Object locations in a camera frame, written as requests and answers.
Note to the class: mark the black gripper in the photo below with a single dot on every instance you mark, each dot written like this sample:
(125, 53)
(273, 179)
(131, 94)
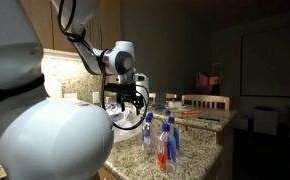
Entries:
(130, 95)

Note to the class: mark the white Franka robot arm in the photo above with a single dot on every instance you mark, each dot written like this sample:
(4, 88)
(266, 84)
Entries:
(51, 143)

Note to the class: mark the clear plastic bag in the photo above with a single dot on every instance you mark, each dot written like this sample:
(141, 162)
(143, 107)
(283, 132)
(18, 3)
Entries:
(128, 116)

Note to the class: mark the dark round plate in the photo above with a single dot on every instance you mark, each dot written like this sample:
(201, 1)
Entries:
(158, 107)

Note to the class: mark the clear glass plate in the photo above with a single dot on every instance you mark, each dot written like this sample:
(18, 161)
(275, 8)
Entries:
(188, 108)

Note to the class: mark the orange marker pen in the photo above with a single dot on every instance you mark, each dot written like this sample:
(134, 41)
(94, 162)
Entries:
(189, 113)

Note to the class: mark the flat black remote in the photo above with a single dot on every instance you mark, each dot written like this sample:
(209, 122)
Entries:
(208, 119)

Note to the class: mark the white wall outlet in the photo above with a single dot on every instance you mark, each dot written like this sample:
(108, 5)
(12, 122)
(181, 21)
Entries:
(96, 97)
(70, 95)

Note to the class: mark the reddish standing frame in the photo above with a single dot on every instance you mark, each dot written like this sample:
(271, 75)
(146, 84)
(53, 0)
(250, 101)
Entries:
(206, 81)

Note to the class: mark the wooden wall cabinet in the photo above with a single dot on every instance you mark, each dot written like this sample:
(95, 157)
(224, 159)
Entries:
(110, 23)

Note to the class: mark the large wall screen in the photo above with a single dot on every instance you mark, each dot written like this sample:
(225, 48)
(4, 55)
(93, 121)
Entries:
(271, 63)

